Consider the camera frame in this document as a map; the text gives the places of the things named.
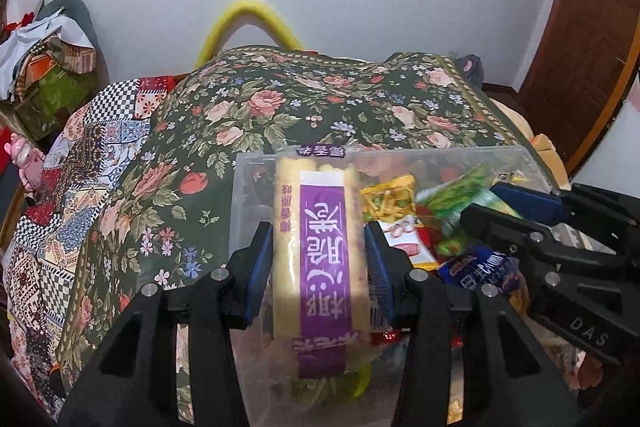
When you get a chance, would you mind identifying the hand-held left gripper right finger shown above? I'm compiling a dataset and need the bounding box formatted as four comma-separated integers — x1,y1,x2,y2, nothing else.
363,223,579,427

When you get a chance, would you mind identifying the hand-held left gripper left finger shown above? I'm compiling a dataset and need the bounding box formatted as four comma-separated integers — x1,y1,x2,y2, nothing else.
57,221,274,427

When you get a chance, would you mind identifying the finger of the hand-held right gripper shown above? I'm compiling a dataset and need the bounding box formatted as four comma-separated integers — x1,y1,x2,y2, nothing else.
459,204,627,304
489,183,640,254

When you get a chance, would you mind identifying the white and red snack packet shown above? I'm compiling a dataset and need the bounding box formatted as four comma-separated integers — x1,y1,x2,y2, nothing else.
377,214,444,271

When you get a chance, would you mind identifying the blue chip packet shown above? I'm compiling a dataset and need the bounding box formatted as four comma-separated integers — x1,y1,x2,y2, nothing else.
439,243,524,309

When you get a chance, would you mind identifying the long green snack packet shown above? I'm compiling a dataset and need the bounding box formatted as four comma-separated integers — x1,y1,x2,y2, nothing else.
417,162,521,259

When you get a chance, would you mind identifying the purple label snack packet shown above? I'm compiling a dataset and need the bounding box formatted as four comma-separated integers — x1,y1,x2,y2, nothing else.
270,142,374,381

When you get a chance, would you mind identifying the yellow snack packet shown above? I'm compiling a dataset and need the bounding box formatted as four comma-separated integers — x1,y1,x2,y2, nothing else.
360,175,419,229

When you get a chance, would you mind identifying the clear plastic container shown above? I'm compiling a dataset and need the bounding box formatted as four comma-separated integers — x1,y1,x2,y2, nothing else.
229,145,568,427

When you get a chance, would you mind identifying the yellow plush pillow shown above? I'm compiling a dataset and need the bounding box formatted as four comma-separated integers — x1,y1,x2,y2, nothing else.
494,101,572,188

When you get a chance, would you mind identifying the grey backpack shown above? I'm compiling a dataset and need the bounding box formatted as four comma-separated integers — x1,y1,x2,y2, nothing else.
456,53,487,88

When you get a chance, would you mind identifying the dark floral blanket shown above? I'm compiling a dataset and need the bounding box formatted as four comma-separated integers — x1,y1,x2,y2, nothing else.
55,47,527,427

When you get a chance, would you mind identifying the wooden door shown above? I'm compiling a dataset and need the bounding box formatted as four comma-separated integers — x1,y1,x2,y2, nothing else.
514,0,640,178

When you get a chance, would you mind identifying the patchwork quilt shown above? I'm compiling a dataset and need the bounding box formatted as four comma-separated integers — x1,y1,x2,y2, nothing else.
0,74,177,408

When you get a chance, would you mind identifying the pink toy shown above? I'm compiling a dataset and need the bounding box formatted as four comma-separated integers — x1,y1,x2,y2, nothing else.
2,132,47,194

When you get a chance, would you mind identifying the yellow foam tube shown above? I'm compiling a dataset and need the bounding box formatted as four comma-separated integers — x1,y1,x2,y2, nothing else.
194,0,307,68

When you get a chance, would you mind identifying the green patterned bag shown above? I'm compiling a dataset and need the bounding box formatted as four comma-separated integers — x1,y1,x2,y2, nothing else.
14,69,102,142

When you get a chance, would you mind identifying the pile of clothes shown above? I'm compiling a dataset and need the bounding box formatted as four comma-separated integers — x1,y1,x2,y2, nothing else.
0,0,101,100

